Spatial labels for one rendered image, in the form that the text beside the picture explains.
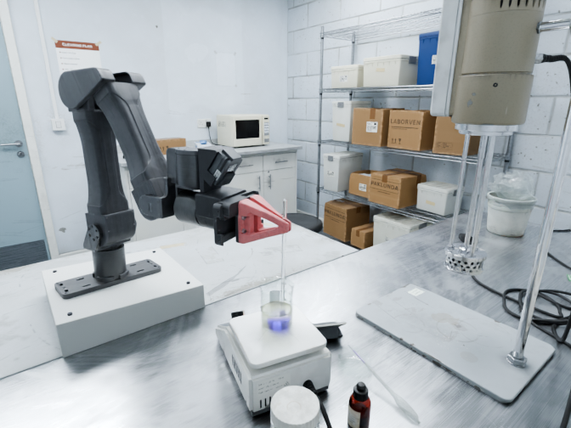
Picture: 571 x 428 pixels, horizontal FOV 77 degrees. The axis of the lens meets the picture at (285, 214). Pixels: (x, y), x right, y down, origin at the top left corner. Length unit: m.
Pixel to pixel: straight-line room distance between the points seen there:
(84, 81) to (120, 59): 2.78
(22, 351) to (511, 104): 0.89
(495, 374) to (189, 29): 3.51
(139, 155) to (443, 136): 2.18
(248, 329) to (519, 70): 0.54
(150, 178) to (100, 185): 0.15
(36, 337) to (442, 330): 0.76
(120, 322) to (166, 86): 3.01
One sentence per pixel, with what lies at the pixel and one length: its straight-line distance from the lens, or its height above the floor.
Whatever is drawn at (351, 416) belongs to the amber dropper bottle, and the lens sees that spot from 0.56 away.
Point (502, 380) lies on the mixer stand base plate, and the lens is 0.70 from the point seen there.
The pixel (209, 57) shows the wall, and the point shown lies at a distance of 3.80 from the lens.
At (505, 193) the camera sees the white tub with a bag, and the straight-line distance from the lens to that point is 1.36.
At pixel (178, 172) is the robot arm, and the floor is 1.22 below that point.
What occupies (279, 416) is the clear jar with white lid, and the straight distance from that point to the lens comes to 0.47.
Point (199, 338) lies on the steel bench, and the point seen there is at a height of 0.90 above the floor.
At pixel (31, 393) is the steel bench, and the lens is 0.72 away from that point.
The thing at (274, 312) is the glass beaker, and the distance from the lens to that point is 0.55.
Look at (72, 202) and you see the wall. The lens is 3.50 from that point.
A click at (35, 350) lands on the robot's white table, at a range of 0.82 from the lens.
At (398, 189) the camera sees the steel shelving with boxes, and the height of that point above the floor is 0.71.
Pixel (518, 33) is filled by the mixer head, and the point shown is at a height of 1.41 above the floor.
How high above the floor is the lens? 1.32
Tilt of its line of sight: 17 degrees down
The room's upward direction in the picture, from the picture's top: straight up
